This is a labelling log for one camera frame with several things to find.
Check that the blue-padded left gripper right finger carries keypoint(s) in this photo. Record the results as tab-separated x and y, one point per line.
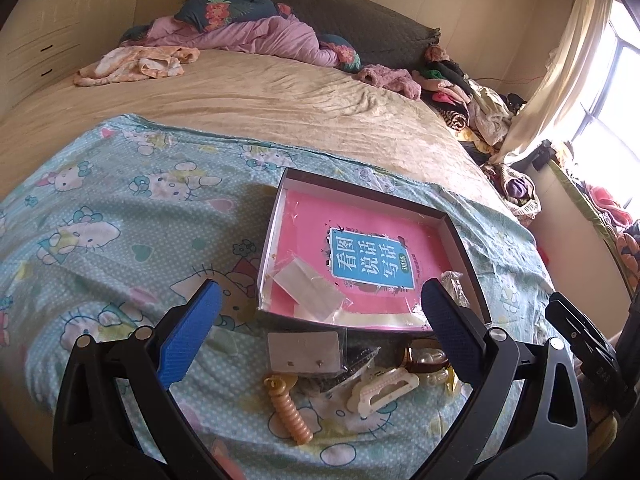
524	418

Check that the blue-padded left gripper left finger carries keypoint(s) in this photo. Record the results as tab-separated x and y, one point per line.
116	418

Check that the earring card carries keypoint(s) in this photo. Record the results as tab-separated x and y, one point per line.
326	357

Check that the bag with purple clothing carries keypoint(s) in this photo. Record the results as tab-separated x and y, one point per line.
518	192

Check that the cream hair claw clip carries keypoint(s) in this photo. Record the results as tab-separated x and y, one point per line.
381	388

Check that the orange spiral hair clip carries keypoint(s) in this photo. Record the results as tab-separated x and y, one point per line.
279	389

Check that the Hello Kitty blue sheet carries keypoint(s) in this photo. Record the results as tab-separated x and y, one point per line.
126	221

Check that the pile of clothes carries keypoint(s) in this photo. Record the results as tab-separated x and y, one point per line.
478	115

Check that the small clear plastic bag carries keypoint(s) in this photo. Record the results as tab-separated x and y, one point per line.
318	297

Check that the shallow cardboard box tray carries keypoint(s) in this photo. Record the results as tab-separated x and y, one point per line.
360	254

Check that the pink Chinese workbook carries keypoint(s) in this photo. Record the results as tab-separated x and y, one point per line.
357	254

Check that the cream curtain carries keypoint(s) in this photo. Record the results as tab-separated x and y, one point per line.
563	83

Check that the pink fuzzy garment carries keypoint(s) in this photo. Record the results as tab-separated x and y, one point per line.
394	79

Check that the beige bed cover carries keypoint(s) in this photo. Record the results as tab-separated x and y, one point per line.
256	97

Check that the dark grey padded headboard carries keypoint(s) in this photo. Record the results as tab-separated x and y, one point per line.
378	34

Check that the peach white garment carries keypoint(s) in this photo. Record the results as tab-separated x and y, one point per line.
135	63

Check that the cream built-in wardrobe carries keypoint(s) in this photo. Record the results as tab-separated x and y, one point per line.
43	41

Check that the pink purple duvet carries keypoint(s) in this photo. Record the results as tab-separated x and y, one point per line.
277	36

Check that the dark floral pillow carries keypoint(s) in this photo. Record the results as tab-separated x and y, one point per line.
209	15

